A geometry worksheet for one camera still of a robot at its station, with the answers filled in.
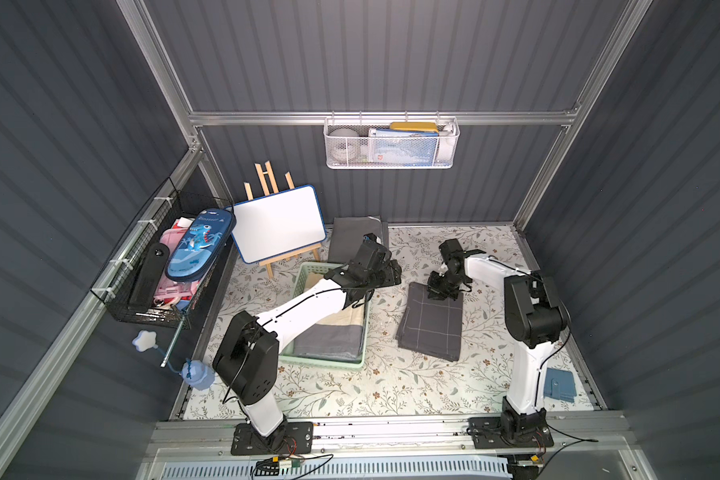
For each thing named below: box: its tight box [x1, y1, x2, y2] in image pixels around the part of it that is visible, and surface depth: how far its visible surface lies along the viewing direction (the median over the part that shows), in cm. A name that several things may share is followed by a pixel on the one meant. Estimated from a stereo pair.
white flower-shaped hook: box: [132, 330, 159, 352], surface depth 67 cm
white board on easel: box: [225, 185, 327, 264], surface depth 99 cm
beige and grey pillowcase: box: [286, 323, 363, 361], surface depth 87 cm
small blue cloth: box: [544, 367, 576, 403], surface depth 82 cm
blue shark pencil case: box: [165, 208, 237, 283], surface depth 69 cm
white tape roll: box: [328, 128, 361, 164], surface depth 89 cm
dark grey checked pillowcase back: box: [396, 282, 464, 362], surface depth 93 cm
